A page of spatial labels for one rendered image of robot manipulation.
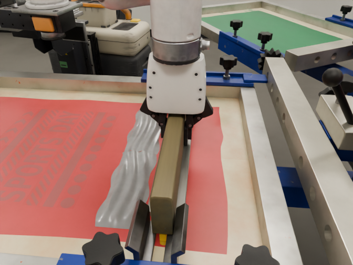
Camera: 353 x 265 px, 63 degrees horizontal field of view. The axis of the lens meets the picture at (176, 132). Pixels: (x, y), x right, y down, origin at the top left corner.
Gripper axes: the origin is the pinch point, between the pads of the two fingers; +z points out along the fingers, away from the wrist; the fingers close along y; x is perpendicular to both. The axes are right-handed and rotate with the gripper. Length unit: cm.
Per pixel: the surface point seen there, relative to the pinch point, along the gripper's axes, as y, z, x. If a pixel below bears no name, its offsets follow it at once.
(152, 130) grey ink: 6.2, 5.2, -7.7
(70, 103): 29.9, 5.9, -18.6
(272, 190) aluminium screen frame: -16.6, 2.6, 10.8
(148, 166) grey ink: 5.0, 5.8, 3.7
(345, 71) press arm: -53, 9, -54
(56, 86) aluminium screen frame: 36.4, 4.6, -25.7
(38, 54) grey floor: 206, 100, -295
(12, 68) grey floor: 215, 100, -250
